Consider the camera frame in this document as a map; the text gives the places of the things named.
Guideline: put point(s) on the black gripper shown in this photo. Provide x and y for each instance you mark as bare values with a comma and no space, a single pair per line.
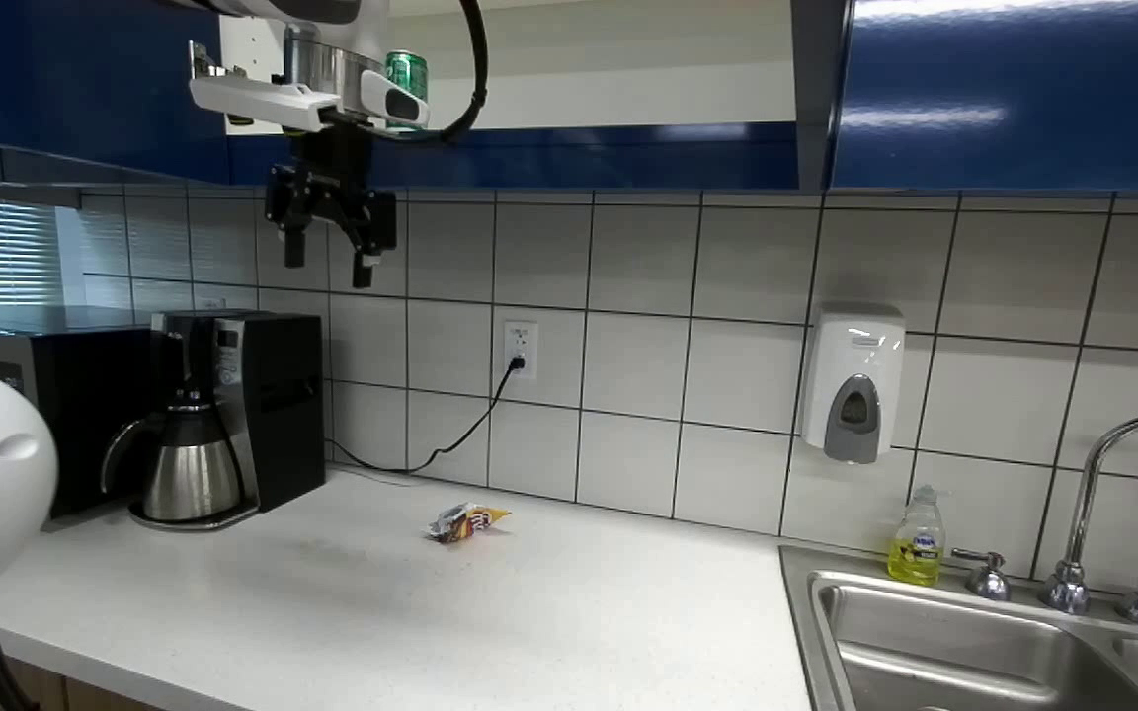
335,162

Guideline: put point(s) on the open blue upper cabinet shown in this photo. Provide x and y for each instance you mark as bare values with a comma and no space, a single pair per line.
622,156

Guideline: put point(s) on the open blue cabinet door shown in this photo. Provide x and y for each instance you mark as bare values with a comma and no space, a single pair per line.
815,93

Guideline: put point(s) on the black steel coffee maker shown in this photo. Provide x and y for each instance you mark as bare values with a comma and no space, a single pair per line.
284,419

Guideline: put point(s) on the steel coffee carafe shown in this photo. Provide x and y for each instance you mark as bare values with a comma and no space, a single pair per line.
194,475

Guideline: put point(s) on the crumpled snack wrapper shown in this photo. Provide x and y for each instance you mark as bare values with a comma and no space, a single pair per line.
466,522

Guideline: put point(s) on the yellow dish soap bottle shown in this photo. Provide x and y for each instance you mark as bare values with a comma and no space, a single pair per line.
916,546

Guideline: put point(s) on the stainless steel sink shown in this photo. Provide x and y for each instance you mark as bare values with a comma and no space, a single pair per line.
940,647

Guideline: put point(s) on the chrome gooseneck faucet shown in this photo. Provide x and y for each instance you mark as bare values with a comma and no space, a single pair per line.
1069,577

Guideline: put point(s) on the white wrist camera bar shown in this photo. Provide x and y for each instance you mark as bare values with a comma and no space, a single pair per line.
257,103

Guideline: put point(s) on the white wall outlet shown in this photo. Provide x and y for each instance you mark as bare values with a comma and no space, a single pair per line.
522,339

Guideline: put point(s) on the white wall soap dispenser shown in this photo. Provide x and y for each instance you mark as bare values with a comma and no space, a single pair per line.
851,356

